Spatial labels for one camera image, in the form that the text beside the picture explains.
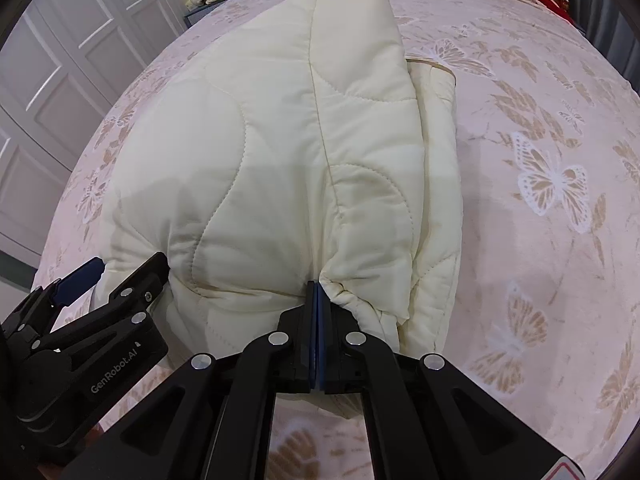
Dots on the grey nightstand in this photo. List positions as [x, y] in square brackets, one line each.
[195, 16]

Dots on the cream quilted jacket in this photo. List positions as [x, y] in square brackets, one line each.
[275, 135]

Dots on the grey curtain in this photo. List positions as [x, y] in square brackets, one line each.
[610, 35]

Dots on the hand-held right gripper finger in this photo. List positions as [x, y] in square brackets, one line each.
[312, 335]
[321, 340]

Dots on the pink butterfly blanket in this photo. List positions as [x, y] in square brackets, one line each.
[525, 210]

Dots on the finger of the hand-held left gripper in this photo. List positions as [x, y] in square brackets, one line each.
[142, 280]
[80, 277]

